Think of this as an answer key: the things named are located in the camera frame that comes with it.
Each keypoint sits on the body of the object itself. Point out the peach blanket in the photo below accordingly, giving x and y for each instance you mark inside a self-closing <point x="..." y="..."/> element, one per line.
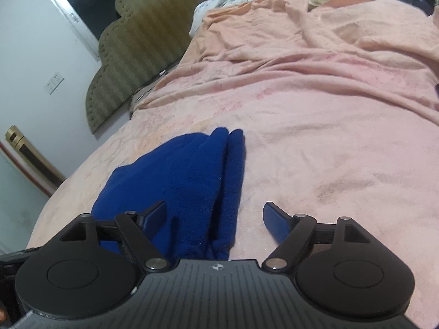
<point x="291" y="31"/>

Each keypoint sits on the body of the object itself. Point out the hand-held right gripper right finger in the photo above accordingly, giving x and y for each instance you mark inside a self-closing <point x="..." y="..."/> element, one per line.
<point x="274" y="220"/>

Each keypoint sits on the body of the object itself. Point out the blue knit sweater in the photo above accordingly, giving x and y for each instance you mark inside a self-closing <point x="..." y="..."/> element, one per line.
<point x="185" y="181"/>

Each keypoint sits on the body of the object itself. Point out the olive padded headboard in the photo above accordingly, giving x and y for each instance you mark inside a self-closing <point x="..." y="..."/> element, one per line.
<point x="144" y="34"/>

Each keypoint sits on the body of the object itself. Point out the pink bed sheet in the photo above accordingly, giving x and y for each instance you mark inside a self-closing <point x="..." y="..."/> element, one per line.
<point x="308" y="164"/>

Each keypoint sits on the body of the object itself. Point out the gold tower air conditioner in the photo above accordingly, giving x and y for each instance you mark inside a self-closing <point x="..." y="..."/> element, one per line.
<point x="32" y="164"/>

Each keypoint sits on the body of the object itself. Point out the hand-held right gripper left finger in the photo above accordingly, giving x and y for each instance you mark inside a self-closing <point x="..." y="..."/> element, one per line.
<point x="155" y="216"/>

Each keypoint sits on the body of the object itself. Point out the dark window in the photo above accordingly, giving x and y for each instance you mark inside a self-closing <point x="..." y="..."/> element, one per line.
<point x="92" y="0"/>

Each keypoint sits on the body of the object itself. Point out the white quilted pillow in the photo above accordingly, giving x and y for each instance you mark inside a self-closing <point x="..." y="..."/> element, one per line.
<point x="219" y="3"/>

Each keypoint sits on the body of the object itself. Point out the white wall socket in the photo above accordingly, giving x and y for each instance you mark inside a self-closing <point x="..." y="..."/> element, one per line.
<point x="58" y="79"/>
<point x="50" y="87"/>

